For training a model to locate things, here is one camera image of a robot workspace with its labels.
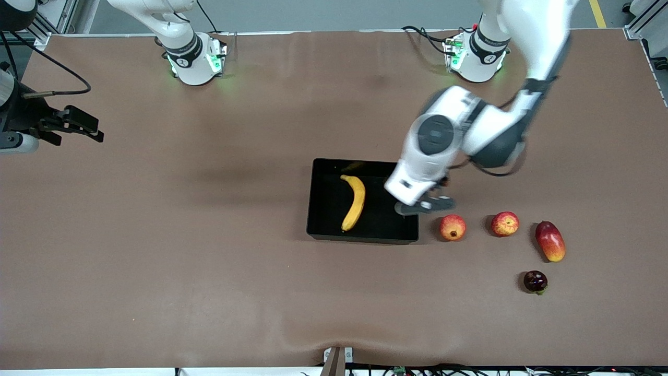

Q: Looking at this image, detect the red apple left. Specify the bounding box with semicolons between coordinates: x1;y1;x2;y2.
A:
439;214;467;242

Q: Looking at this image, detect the black rectangular plastic box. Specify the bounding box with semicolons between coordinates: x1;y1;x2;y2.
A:
306;158;420;245

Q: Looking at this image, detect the black cable at right arm base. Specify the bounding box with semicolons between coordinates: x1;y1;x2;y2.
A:
196;0;233;37

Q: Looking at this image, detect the red yellow apple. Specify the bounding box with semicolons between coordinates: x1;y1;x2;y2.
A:
491;211;520;238

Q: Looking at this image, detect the yellow banana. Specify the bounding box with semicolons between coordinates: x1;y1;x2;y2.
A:
340;175;366;232

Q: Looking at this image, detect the black cable at arm base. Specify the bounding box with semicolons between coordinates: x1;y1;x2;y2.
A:
401;25;461;56
196;0;233;37

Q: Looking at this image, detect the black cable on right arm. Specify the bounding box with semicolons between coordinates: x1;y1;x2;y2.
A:
0;30;92;100

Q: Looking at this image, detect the red yellow mango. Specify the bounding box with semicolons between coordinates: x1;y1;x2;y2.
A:
535;221;566;263

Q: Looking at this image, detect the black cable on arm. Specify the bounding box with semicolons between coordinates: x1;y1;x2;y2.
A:
0;30;92;100
451;89;529;178

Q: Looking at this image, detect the aluminium frame post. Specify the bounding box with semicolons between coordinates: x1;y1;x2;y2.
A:
23;0;80;48
624;0;668;42

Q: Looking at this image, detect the table cover mat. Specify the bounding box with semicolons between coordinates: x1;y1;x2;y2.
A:
0;29;668;369

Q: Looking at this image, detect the dark purple mangosteen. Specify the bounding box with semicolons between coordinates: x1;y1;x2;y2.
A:
523;270;548;296

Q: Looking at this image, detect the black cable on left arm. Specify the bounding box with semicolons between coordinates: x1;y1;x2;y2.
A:
451;89;529;178

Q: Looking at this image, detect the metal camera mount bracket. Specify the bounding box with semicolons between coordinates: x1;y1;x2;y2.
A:
323;346;354;376

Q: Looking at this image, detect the black cable at left arm base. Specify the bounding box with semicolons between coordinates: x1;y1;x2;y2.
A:
401;25;461;56

